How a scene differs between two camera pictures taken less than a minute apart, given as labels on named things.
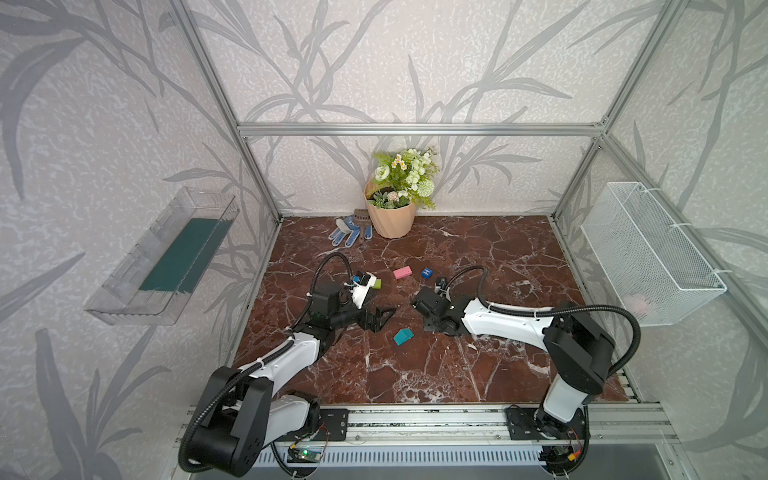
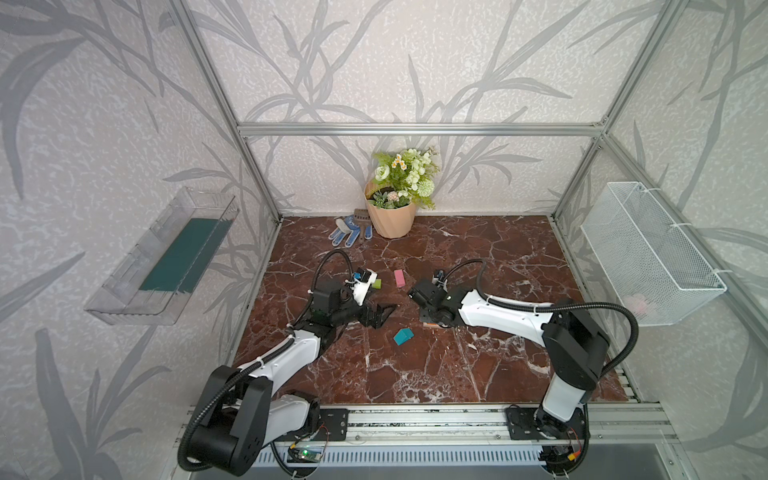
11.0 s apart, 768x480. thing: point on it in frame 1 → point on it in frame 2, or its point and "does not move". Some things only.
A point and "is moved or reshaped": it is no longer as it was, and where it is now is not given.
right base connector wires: [556, 457] does not move
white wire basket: [654, 268] does not move
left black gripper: [364, 315] does not move
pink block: [402, 272] is moved or reshaped
